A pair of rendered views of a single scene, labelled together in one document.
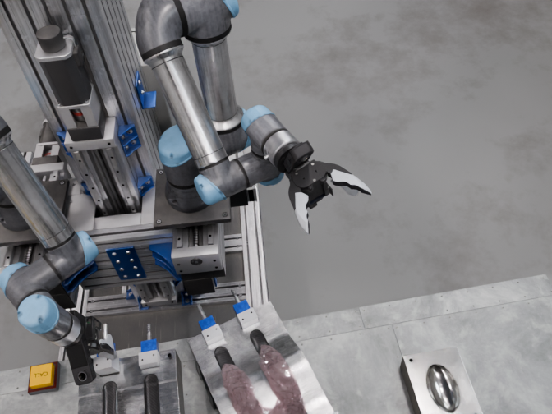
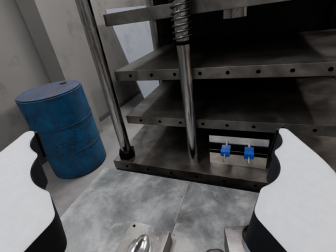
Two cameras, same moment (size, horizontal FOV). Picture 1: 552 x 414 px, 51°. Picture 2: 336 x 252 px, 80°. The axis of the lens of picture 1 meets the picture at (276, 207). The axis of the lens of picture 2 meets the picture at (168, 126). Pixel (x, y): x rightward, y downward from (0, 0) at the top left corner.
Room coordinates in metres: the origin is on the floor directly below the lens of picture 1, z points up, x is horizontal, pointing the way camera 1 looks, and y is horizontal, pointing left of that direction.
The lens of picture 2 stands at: (0.78, -0.07, 1.52)
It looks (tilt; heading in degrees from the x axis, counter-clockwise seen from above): 29 degrees down; 210
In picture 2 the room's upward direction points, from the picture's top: 9 degrees counter-clockwise
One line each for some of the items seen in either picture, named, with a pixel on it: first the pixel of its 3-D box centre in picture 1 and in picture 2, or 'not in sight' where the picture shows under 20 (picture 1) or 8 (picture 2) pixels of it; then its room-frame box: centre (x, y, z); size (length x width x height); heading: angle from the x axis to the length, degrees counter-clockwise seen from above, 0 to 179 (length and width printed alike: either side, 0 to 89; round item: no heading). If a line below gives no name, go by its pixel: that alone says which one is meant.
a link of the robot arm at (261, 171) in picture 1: (262, 163); not in sight; (0.95, 0.02, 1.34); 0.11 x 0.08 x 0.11; 117
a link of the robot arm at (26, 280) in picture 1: (29, 283); not in sight; (0.73, 0.58, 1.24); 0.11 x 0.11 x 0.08; 39
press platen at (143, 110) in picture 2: not in sight; (233, 95); (-0.42, -0.26, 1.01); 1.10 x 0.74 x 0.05; 95
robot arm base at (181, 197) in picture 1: (189, 181); not in sight; (1.13, 0.24, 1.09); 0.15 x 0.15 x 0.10
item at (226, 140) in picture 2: not in sight; (240, 126); (-0.30, -0.20, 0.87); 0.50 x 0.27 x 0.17; 5
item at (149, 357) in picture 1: (149, 345); not in sight; (0.72, 0.38, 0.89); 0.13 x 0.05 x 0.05; 5
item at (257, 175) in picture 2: not in sight; (232, 135); (-0.37, -0.26, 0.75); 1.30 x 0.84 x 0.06; 95
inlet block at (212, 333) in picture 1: (207, 323); not in sight; (0.79, 0.23, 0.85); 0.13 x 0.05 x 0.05; 22
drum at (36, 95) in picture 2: not in sight; (66, 128); (-0.48, -2.13, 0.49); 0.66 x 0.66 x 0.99
